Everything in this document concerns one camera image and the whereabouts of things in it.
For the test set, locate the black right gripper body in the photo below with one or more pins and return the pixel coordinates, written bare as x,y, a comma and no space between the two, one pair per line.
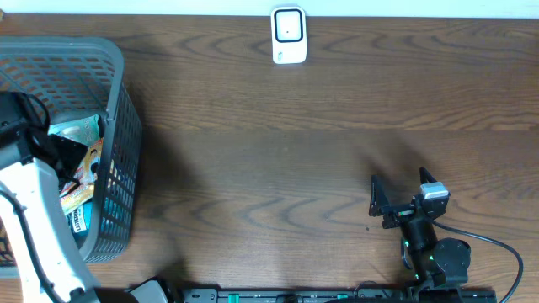
398,214

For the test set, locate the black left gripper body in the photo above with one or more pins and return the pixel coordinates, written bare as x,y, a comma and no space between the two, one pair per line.
62,151

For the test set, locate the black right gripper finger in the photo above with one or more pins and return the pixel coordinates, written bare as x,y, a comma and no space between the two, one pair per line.
379,202
426,176

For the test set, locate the yellow wet wipes bag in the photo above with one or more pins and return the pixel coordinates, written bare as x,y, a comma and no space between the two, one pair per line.
76,193

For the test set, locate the blue mouthwash bottle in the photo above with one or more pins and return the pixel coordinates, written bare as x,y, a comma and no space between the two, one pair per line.
80,222

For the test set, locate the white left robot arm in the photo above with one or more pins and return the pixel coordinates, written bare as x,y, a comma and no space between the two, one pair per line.
51,268

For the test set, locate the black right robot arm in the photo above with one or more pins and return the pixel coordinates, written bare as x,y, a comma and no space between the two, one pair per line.
436,262

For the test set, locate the grey plastic basket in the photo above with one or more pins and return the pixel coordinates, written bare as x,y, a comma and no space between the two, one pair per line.
76,78

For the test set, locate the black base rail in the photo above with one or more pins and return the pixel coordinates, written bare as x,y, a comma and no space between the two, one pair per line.
370,293

